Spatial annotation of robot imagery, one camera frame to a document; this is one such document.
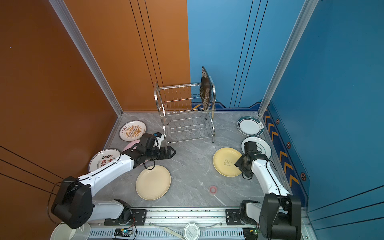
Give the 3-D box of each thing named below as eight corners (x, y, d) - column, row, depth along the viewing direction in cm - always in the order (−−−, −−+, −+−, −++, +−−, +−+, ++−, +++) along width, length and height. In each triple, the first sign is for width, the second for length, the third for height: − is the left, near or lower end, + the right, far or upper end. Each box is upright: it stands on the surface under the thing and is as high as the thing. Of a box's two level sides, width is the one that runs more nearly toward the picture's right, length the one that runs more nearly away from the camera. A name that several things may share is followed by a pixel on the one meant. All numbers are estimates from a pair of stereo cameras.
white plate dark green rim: (238, 136, 108) (239, 134, 106) (234, 118, 119) (235, 116, 118) (266, 136, 108) (267, 134, 106) (259, 118, 119) (260, 116, 118)
